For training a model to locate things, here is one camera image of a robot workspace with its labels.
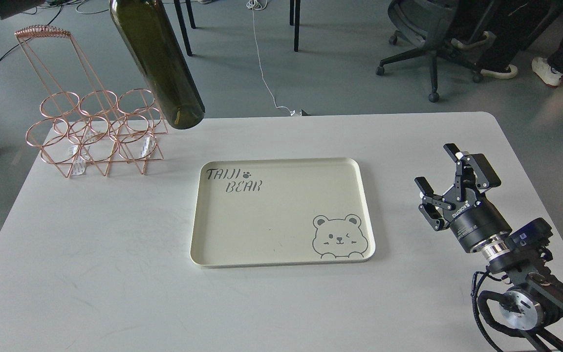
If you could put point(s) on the black table legs right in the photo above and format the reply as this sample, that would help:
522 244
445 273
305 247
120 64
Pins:
294 21

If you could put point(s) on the black table legs left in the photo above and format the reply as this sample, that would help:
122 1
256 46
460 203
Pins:
182 22

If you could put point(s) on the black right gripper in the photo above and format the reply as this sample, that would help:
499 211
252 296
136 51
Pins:
472 219

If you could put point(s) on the person in black trousers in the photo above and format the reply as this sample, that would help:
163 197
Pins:
511 23

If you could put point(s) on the black office chair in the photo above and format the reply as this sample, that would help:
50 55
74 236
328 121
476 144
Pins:
425 24

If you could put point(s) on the copper wire wine rack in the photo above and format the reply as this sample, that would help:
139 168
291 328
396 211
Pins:
97 129

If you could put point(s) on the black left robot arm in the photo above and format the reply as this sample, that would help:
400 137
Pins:
10 8

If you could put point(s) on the black table legs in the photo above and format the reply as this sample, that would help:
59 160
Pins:
182 22
294 21

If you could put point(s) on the dark green wine bottle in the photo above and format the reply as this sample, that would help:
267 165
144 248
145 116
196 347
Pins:
149 36

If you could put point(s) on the cream bear print tray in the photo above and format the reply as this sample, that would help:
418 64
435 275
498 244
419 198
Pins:
281 211

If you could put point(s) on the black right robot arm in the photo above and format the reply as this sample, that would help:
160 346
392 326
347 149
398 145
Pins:
517 294

